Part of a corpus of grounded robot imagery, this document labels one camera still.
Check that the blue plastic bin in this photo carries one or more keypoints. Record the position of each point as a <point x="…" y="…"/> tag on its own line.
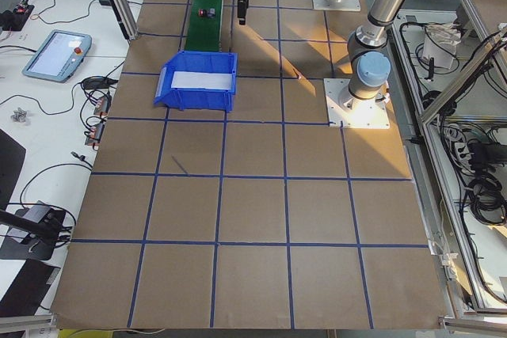
<point x="198" y="80"/>

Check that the green conveyor belt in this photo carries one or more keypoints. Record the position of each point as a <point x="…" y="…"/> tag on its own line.
<point x="204" y="30"/>

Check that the teach pendant tablet near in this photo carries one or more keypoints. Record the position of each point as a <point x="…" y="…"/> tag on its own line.
<point x="59" y="56"/>

